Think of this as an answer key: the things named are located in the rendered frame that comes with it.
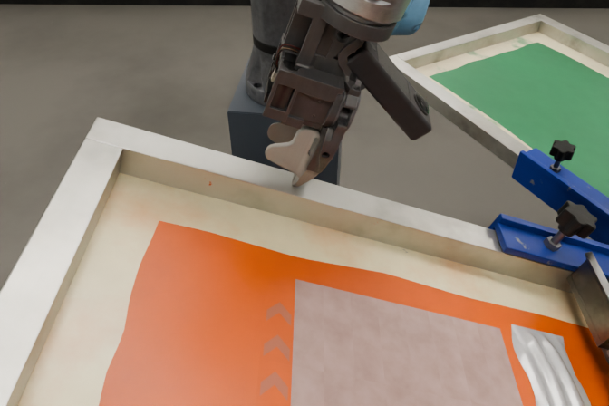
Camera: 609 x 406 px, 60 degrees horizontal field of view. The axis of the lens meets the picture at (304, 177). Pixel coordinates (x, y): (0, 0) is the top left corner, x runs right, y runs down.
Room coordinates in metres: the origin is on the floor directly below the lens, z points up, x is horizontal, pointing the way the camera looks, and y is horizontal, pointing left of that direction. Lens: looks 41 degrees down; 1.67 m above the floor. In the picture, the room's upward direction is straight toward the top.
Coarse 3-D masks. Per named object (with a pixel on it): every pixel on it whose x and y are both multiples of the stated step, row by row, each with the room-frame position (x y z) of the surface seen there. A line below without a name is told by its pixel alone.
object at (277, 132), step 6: (270, 126) 0.46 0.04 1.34; (276, 126) 0.46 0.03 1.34; (282, 126) 0.46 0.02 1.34; (288, 126) 0.46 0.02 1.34; (324, 126) 0.45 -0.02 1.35; (270, 132) 0.46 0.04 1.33; (276, 132) 0.46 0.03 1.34; (282, 132) 0.46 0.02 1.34; (288, 132) 0.46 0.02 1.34; (294, 132) 0.46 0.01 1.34; (270, 138) 0.46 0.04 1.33; (276, 138) 0.46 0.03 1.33; (282, 138) 0.46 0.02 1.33; (288, 138) 0.46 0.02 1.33; (294, 174) 0.45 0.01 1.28
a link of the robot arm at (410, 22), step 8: (416, 0) 0.71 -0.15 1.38; (424, 0) 0.71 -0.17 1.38; (408, 8) 0.71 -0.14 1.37; (416, 8) 0.71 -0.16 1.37; (424, 8) 0.71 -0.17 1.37; (408, 16) 0.71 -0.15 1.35; (416, 16) 0.71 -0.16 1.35; (424, 16) 0.72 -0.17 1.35; (400, 24) 0.72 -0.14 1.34; (408, 24) 0.71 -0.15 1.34; (416, 24) 0.71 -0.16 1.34; (392, 32) 0.72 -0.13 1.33; (400, 32) 0.72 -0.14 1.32; (408, 32) 0.72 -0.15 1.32
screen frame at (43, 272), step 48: (96, 144) 0.42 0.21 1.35; (144, 144) 0.44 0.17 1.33; (192, 144) 0.46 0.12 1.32; (96, 192) 0.36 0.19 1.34; (240, 192) 0.43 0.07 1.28; (288, 192) 0.43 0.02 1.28; (336, 192) 0.45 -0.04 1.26; (48, 240) 0.29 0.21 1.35; (384, 240) 0.42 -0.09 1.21; (432, 240) 0.42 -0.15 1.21; (480, 240) 0.43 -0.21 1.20; (48, 288) 0.25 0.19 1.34; (0, 336) 0.21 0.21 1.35; (0, 384) 0.17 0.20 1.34
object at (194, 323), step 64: (192, 256) 0.34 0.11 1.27; (256, 256) 0.36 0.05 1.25; (128, 320) 0.26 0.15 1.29; (192, 320) 0.27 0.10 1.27; (256, 320) 0.28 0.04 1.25; (320, 320) 0.30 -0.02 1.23; (384, 320) 0.31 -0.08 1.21; (448, 320) 0.33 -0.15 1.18; (512, 320) 0.35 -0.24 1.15; (128, 384) 0.20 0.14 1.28; (192, 384) 0.21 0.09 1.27; (256, 384) 0.22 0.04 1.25; (320, 384) 0.23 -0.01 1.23; (384, 384) 0.24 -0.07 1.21; (448, 384) 0.26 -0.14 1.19; (512, 384) 0.27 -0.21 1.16
